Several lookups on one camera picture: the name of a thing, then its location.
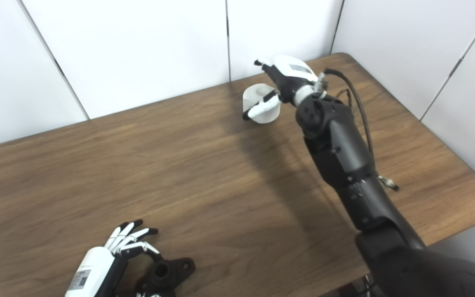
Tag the round white plastic piece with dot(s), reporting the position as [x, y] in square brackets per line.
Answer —
[270, 115]

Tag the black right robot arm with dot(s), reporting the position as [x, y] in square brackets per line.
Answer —
[344, 152]

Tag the black flanged holder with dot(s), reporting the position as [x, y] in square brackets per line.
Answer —
[171, 272]

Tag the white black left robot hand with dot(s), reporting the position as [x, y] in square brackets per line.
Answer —
[93, 268]

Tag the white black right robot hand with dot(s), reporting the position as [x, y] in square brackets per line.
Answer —
[289, 74]

